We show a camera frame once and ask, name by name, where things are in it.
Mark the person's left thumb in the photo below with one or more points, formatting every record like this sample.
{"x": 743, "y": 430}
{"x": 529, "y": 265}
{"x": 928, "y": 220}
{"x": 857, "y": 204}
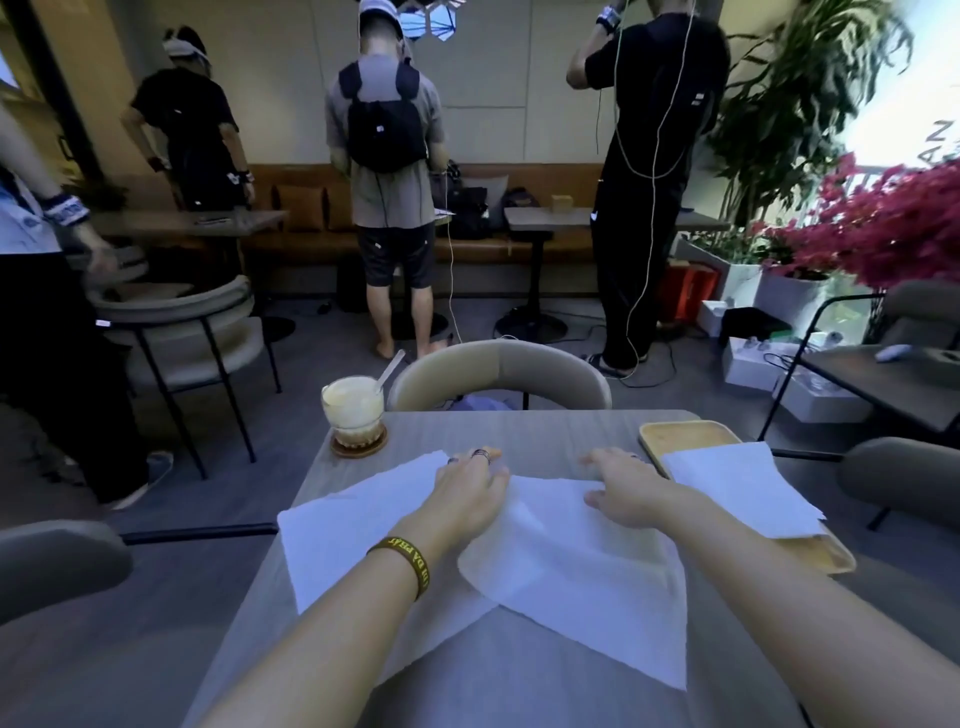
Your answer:
{"x": 503, "y": 484}

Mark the person's left hand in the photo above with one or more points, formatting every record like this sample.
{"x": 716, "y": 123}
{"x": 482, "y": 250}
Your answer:
{"x": 457, "y": 510}

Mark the person's left forearm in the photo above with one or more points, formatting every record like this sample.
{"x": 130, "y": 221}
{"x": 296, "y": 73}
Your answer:
{"x": 315, "y": 652}

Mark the beige chair with black legs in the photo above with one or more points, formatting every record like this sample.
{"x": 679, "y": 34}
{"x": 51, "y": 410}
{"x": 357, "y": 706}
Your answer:
{"x": 180, "y": 337}

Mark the grey chair with dark seat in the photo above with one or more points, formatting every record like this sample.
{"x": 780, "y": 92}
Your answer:
{"x": 885, "y": 382}

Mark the brown leather cushion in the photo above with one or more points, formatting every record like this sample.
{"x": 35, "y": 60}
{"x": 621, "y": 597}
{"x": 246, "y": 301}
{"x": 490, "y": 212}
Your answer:
{"x": 300, "y": 206}

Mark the large white paper napkin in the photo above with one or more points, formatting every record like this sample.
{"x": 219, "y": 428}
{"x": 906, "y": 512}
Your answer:
{"x": 352, "y": 525}

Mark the orange plastic crate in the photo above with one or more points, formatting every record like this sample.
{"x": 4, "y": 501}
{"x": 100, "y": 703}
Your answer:
{"x": 686, "y": 292}

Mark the wooden cafe table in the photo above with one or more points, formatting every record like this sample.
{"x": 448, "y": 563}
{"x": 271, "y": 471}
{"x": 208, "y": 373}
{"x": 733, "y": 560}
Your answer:
{"x": 187, "y": 220}

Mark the small white paper napkin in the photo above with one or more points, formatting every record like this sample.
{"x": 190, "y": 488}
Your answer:
{"x": 742, "y": 487}

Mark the white round planter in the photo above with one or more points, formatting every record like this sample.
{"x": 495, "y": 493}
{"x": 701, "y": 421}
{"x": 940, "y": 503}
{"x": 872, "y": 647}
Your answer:
{"x": 787, "y": 300}

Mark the small white device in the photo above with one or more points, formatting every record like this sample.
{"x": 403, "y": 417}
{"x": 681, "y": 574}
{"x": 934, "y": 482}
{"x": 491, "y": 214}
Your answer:
{"x": 894, "y": 352}

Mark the beige curved-back chair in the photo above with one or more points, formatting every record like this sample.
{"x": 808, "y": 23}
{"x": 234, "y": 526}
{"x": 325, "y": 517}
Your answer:
{"x": 495, "y": 371}

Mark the black backpack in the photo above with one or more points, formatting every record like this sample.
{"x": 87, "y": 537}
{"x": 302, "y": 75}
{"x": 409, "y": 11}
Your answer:
{"x": 382, "y": 120}

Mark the blue white wrist tracker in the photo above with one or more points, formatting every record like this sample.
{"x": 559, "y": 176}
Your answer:
{"x": 67, "y": 210}

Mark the tall green leafy plant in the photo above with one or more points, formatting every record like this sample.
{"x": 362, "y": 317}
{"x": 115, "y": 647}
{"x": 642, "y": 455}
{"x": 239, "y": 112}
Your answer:
{"x": 795, "y": 97}

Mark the light blue cloth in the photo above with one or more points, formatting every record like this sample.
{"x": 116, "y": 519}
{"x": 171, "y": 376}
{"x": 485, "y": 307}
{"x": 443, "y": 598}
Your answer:
{"x": 484, "y": 403}

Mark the grey padded chair armrest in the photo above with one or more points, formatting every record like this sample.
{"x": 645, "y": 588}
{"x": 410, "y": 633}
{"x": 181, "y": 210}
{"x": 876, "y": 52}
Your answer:
{"x": 52, "y": 562}

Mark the small dark bag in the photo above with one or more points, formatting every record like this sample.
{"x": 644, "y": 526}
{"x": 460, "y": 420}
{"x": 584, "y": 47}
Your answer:
{"x": 517, "y": 199}

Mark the person's right thumb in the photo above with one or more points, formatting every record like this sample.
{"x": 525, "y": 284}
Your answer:
{"x": 597, "y": 499}

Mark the white flat carton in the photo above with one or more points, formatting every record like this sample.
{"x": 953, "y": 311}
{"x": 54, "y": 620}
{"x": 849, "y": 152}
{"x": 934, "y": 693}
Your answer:
{"x": 821, "y": 397}

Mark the light grey cap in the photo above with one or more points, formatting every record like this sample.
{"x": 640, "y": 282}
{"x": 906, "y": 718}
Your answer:
{"x": 379, "y": 7}

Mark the person's right hand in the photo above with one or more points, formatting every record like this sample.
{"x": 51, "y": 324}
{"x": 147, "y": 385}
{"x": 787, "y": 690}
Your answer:
{"x": 637, "y": 495}

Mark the white head-worn device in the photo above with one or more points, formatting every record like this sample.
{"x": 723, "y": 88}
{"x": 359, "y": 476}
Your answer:
{"x": 184, "y": 47}

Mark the grey pedestal cafe table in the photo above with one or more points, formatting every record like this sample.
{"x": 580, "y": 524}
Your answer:
{"x": 540, "y": 225}

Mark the black bag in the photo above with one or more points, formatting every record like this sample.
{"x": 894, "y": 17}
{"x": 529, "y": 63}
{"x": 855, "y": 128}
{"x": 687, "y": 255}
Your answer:
{"x": 466, "y": 214}

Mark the red flowering plant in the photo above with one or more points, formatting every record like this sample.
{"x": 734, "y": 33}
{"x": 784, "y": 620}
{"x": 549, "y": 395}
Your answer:
{"x": 877, "y": 225}

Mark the dark wrist tracker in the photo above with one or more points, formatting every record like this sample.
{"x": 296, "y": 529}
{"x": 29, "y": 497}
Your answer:
{"x": 609, "y": 18}

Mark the small white box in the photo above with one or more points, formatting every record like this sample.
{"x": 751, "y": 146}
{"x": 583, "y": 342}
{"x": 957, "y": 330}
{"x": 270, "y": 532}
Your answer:
{"x": 712, "y": 315}

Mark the beige padded chair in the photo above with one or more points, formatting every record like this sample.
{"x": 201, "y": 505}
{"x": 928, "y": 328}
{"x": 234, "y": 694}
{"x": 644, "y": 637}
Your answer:
{"x": 142, "y": 270}

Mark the clear drinking straw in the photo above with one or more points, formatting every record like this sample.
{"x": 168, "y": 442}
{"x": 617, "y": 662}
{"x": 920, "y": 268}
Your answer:
{"x": 390, "y": 369}

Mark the yellow rubber wristband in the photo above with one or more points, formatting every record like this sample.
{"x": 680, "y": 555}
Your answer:
{"x": 409, "y": 562}

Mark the glass of creamy drink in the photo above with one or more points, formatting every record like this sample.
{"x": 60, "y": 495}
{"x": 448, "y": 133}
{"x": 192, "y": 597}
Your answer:
{"x": 352, "y": 405}

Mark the person's right forearm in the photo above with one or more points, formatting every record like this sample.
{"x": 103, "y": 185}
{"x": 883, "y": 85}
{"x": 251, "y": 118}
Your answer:
{"x": 787, "y": 600}

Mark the white open carton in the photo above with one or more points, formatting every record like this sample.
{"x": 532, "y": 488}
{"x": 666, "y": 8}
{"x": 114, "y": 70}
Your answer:
{"x": 757, "y": 364}

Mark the black box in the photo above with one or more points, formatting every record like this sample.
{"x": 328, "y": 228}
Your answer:
{"x": 754, "y": 324}

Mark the round wooden coaster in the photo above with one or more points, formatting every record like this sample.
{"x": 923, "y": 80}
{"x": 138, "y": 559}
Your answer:
{"x": 360, "y": 448}

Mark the hexagonal ceiling light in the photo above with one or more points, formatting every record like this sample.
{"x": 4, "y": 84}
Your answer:
{"x": 431, "y": 16}

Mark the wooden serving tray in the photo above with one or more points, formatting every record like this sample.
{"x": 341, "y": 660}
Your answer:
{"x": 686, "y": 435}

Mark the brown leather bench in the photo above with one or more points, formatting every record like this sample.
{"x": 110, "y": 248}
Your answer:
{"x": 487, "y": 247}

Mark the small wooden box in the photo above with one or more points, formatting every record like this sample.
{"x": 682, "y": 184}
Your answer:
{"x": 562, "y": 206}

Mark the grey padded chair back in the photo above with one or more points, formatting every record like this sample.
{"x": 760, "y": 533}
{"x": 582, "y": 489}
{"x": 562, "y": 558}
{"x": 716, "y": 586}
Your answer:
{"x": 907, "y": 472}

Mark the white square planter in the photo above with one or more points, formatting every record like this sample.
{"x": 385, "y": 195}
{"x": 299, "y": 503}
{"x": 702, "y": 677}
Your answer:
{"x": 720, "y": 266}

